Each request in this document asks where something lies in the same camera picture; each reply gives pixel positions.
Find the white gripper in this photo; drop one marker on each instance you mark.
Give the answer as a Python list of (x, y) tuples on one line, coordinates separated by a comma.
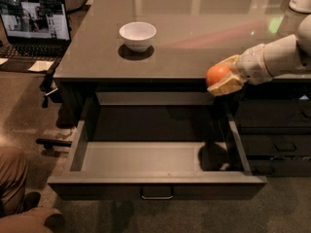
[(252, 66)]

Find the orange fruit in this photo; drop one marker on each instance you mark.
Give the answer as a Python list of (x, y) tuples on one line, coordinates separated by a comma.
[(216, 73)]

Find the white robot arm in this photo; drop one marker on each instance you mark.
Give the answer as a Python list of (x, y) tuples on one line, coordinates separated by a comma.
[(288, 55)]

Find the open dark top drawer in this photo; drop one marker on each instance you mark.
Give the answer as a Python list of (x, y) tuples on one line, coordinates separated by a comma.
[(191, 145)]

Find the dark lower side drawers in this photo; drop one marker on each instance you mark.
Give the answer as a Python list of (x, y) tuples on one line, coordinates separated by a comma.
[(274, 123)]

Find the white ceramic bowl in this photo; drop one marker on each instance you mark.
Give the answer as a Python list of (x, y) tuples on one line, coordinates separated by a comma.
[(137, 36)]

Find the white paper note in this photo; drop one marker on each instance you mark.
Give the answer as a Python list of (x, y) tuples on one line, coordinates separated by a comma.
[(41, 66)]

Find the black open laptop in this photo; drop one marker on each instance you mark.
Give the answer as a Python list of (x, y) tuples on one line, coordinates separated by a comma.
[(35, 29)]

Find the black shoe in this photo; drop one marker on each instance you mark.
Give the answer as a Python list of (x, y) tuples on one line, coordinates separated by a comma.
[(31, 200)]

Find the person's brown trouser legs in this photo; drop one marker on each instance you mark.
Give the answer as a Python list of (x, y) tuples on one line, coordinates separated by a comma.
[(13, 219)]

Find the metal drawer handle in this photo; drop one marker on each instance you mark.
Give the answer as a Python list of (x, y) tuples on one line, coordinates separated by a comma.
[(156, 193)]

